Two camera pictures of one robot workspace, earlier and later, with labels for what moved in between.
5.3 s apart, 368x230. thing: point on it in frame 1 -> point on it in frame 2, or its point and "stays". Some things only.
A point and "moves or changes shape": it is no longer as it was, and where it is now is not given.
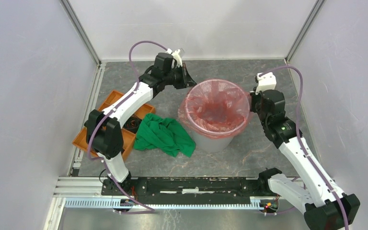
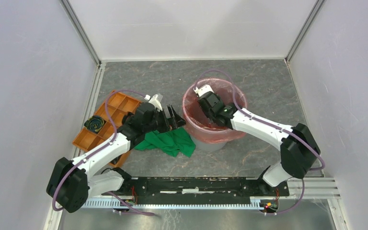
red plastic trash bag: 216,109 moves or changes shape
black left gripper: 186,80 -> 177,120
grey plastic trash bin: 216,109 stays
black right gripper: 254,97 -> 219,99
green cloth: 162,134 stays
